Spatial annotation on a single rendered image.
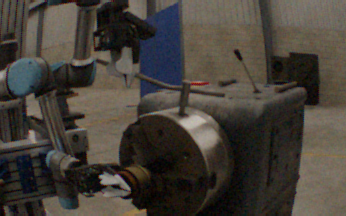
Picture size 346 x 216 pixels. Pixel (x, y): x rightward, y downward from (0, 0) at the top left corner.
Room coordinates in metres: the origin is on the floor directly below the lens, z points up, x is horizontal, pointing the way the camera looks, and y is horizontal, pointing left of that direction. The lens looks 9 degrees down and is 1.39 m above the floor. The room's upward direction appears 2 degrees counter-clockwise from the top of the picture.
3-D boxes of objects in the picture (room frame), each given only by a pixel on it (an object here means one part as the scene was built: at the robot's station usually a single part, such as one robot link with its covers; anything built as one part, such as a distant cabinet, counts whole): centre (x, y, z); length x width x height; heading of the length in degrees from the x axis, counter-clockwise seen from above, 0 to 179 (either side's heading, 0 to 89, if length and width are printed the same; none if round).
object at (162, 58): (7.84, 0.32, 1.18); 4.12 x 0.80 x 2.35; 14
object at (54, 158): (0.96, 0.35, 1.08); 0.11 x 0.08 x 0.09; 50
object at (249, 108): (1.28, -0.23, 1.06); 0.59 x 0.48 x 0.39; 141
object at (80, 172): (0.85, 0.24, 1.08); 0.12 x 0.09 x 0.08; 50
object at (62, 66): (1.44, 0.51, 1.33); 0.13 x 0.12 x 0.14; 111
